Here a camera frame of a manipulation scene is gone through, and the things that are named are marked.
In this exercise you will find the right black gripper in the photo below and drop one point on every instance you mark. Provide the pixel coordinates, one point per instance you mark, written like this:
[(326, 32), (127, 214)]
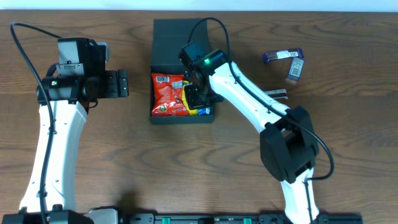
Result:
[(193, 96)]

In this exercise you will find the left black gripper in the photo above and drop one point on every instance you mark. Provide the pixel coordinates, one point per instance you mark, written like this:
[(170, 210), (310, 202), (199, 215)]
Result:
[(112, 83)]

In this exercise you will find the blue Oreo cookie pack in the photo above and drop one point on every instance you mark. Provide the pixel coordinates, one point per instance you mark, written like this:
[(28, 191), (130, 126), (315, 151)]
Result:
[(204, 111)]

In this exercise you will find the yellow snack bag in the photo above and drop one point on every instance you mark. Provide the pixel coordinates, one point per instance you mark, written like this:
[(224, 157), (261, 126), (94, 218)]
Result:
[(185, 101)]

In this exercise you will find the red snack bag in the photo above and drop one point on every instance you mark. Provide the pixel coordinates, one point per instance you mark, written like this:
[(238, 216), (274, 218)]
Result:
[(168, 91)]

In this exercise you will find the black gift box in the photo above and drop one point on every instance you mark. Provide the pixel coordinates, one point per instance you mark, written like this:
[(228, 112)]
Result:
[(169, 36)]

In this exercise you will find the green chocolate bar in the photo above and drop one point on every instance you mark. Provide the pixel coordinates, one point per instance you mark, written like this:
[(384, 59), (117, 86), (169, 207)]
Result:
[(277, 94)]

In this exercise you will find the small dark blue packet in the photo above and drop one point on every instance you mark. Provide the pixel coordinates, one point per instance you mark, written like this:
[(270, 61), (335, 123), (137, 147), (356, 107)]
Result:
[(296, 67)]

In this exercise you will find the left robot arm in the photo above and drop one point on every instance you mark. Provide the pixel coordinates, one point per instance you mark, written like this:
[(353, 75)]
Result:
[(64, 95)]

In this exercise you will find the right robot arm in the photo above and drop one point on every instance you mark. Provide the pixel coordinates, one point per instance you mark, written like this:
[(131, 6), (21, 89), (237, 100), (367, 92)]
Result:
[(287, 147)]

